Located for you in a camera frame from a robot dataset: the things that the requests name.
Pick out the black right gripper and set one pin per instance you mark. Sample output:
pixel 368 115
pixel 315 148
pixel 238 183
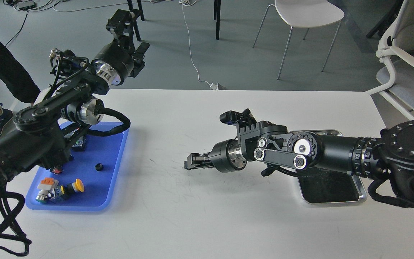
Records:
pixel 226 156

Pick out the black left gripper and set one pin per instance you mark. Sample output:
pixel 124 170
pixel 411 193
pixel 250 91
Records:
pixel 113 63

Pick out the red mushroom push button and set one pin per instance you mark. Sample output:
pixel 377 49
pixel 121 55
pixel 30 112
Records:
pixel 80 144

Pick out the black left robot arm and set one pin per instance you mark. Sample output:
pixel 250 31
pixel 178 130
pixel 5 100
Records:
pixel 46 131

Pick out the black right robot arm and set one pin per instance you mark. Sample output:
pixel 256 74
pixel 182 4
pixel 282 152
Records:
pixel 388 160

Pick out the blue plastic tray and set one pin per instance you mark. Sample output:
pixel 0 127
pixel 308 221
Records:
pixel 99 186

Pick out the stainless steel tray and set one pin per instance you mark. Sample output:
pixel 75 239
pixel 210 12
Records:
pixel 328 179

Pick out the white plastic chair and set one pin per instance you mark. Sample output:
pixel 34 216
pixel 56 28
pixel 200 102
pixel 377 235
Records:
pixel 306 14

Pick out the white grey office chair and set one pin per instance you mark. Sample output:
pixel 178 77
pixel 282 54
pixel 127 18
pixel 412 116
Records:
pixel 396 52

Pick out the yellow push button switch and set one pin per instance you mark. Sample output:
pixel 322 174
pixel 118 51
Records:
pixel 64 192

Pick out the green push button switch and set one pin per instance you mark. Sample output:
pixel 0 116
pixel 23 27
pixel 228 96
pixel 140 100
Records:
pixel 57 170

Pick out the orange white switch block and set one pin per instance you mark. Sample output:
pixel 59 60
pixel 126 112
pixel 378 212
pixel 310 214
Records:
pixel 45 186

